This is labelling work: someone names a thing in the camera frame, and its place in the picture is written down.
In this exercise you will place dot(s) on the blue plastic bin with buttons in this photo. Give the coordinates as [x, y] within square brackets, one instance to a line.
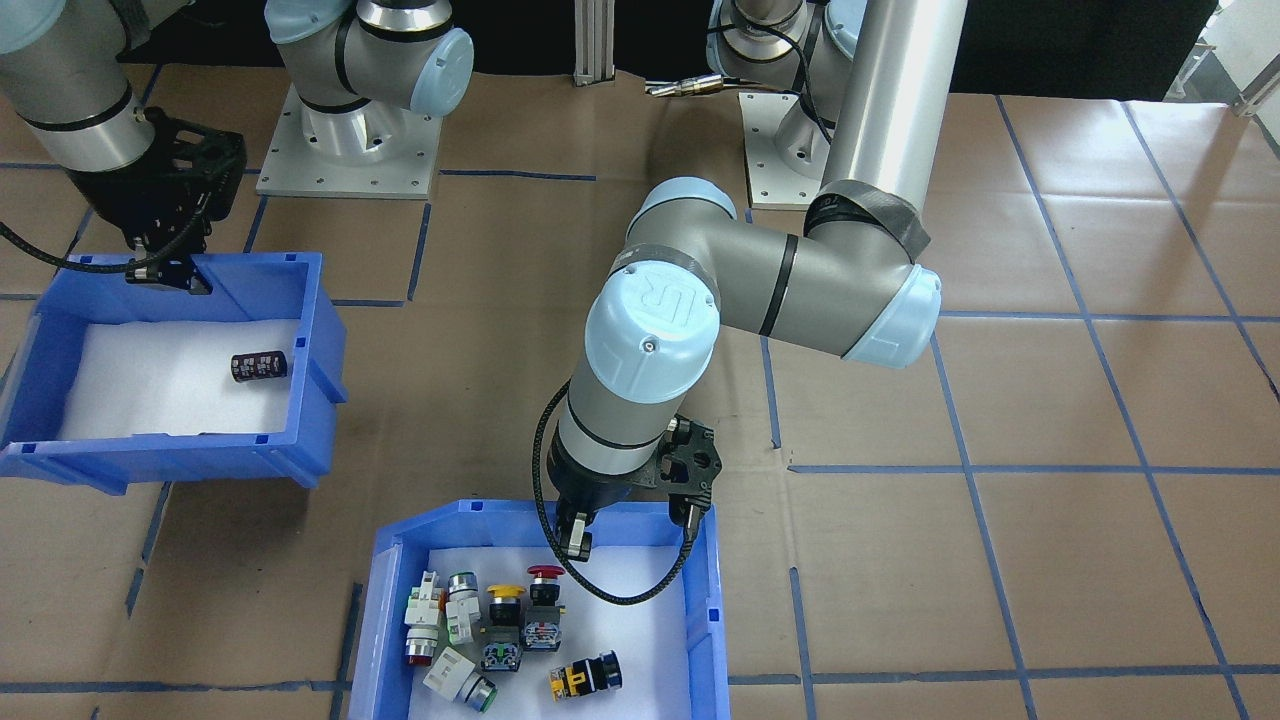
[470, 522]

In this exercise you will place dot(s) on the blue plastic bin with capacitor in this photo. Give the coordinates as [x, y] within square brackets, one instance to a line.
[200, 455]

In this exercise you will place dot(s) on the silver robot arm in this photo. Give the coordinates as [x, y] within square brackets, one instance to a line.
[880, 100]
[60, 90]

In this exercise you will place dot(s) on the red mushroom button grey block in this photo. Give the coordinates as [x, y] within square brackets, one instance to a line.
[543, 620]

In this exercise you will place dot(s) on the yellow mushroom button grey block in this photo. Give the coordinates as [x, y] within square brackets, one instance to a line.
[503, 625]

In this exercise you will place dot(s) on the green push button white body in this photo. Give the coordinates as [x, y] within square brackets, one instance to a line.
[462, 615]

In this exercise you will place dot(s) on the red lamp button white body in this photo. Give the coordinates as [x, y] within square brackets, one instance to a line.
[422, 620]

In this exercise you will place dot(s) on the small parts in right bin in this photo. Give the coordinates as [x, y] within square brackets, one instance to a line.
[640, 620]

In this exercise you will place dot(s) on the white foam liner under capacitor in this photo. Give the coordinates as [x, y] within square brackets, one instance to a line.
[150, 380]

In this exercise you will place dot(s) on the black cylindrical capacitor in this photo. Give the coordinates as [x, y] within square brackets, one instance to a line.
[258, 366]

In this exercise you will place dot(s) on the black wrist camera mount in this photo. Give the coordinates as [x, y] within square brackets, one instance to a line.
[695, 460]
[205, 165]

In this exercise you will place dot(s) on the yellow and black selector switch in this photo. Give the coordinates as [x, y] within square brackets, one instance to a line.
[585, 678]

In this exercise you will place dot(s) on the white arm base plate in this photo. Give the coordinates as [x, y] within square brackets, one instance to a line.
[290, 180]
[770, 190]

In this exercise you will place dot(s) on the black frame cover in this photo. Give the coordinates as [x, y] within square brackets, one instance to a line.
[1080, 45]

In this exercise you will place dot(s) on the aluminium extrusion frame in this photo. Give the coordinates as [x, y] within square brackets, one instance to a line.
[1255, 95]

